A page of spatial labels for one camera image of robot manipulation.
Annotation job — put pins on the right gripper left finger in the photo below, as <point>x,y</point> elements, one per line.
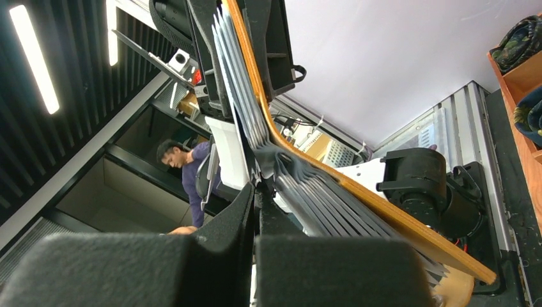
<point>210,267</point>

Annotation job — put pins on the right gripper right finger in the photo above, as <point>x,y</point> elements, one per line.
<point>293,269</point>

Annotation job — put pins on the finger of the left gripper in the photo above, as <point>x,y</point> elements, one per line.
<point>216,102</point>
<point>268,30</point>

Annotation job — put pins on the yellow leather card holder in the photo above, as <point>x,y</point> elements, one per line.
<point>326,202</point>

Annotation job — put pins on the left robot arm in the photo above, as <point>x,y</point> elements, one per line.
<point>414,180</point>

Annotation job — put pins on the person in purple shirt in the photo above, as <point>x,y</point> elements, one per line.
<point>172,154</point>

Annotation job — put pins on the yellow tray with phone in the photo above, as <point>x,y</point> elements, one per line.
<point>453,290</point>

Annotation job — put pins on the wooden compartment tray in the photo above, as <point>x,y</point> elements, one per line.
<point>514,86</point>

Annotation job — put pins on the aluminium frame rails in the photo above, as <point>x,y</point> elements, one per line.
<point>459,126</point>

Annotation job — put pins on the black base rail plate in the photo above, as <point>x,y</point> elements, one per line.
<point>517,199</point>

